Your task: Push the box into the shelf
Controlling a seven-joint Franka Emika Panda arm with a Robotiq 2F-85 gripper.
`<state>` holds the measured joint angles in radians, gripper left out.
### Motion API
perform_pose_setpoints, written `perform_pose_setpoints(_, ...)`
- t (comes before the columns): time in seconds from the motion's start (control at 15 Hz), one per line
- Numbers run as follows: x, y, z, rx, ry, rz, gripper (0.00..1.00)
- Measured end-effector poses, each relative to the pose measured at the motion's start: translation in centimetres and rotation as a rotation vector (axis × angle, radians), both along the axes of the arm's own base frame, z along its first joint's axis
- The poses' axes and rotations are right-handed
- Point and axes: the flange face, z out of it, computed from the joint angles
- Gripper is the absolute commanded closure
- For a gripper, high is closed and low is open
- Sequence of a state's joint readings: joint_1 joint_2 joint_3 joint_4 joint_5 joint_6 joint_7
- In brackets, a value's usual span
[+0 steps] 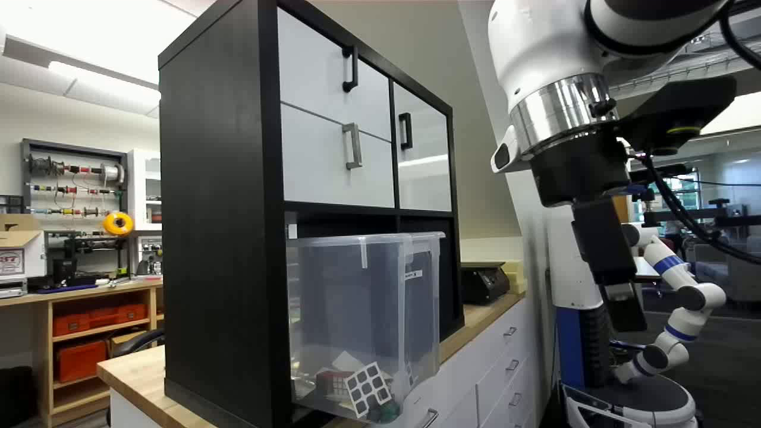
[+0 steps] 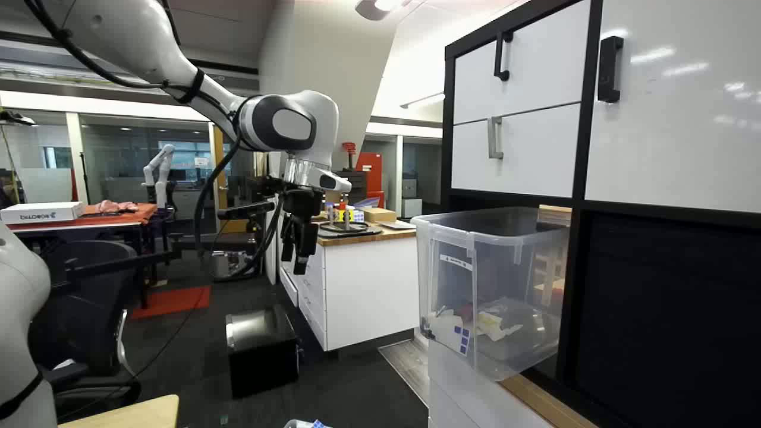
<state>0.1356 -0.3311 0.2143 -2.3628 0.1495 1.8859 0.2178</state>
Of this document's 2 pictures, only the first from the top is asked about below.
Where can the wooden top white counter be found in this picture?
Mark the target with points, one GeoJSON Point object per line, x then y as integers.
{"type": "Point", "coordinates": [489, 368]}

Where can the wall tool rack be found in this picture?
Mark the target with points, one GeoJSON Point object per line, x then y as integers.
{"type": "Point", "coordinates": [71, 185]}

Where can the white rubiks cube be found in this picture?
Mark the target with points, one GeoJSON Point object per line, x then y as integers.
{"type": "Point", "coordinates": [366, 388]}

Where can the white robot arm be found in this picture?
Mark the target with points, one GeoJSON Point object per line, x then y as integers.
{"type": "Point", "coordinates": [556, 63]}

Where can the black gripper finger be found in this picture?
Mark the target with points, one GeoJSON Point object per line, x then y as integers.
{"type": "Point", "coordinates": [607, 252]}

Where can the white drawer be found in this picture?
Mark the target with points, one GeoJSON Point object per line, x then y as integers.
{"type": "Point", "coordinates": [317, 76]}
{"type": "Point", "coordinates": [330, 161]}

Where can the clear plastic storage box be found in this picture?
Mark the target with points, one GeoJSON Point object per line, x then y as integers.
{"type": "Point", "coordinates": [358, 300]}

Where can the cardboard box on bench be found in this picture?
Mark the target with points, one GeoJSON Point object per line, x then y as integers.
{"type": "Point", "coordinates": [22, 252]}

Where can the black device on counter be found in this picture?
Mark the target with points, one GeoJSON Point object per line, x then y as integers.
{"type": "Point", "coordinates": [484, 281]}

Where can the upper white drawer front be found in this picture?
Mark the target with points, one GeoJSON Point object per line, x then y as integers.
{"type": "Point", "coordinates": [317, 76]}

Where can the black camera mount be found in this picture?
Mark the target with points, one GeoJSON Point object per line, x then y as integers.
{"type": "Point", "coordinates": [674, 114]}

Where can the black cube shelf unit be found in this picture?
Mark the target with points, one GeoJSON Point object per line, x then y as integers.
{"type": "Point", "coordinates": [227, 222]}

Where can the wooden workbench with shelves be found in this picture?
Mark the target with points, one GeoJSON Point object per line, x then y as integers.
{"type": "Point", "coordinates": [75, 317]}

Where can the lower white drawer front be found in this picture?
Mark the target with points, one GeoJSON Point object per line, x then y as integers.
{"type": "Point", "coordinates": [330, 161]}

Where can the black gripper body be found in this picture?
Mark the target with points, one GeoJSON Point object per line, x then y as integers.
{"type": "Point", "coordinates": [578, 166]}

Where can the red bin on shelf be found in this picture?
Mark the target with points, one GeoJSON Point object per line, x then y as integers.
{"type": "Point", "coordinates": [77, 361]}

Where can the white cabinet door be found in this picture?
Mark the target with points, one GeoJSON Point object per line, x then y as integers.
{"type": "Point", "coordinates": [423, 158]}

